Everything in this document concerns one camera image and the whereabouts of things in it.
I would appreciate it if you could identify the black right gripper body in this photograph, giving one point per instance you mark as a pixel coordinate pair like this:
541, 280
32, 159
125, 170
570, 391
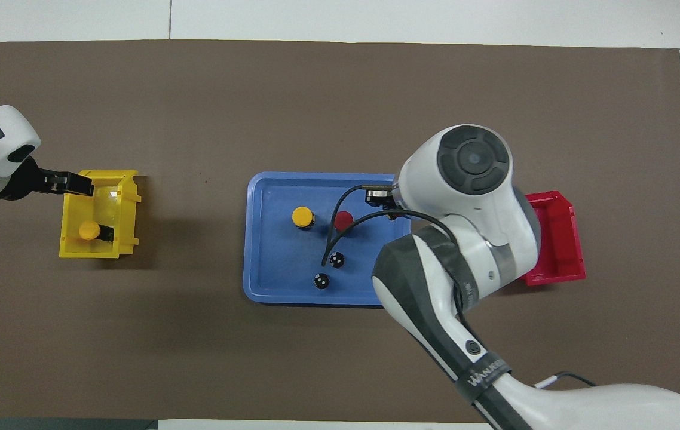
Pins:
379, 196

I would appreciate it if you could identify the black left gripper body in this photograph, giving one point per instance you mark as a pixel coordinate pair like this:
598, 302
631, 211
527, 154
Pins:
24, 180

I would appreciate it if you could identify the red push button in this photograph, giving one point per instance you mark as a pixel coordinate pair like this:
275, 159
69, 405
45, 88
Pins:
343, 220

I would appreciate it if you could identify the yellow push button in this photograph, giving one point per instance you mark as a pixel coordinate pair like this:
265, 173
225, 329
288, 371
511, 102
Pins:
302, 217
88, 230

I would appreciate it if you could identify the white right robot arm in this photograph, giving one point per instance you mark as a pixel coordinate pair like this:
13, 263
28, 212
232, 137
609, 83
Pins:
471, 239

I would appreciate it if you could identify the blue plastic tray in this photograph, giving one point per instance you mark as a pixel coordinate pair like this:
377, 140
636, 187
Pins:
280, 263

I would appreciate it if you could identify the yellow plastic bin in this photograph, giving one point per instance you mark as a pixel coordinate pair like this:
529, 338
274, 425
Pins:
68, 245

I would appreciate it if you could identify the black push button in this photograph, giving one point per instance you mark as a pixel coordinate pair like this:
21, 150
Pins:
337, 260
321, 281

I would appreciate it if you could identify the brown table mat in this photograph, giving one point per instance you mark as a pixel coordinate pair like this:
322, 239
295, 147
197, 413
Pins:
340, 89

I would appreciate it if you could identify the red plastic bin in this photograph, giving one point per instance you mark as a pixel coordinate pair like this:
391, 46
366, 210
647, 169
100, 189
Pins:
561, 251

